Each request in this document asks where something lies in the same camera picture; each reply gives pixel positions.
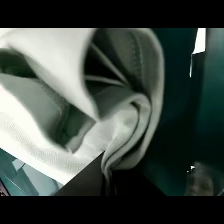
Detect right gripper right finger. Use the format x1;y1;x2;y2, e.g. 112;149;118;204
111;165;167;197

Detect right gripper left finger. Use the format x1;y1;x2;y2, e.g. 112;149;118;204
54;151;110;197

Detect white garment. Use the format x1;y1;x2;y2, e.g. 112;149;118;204
0;27;166;186

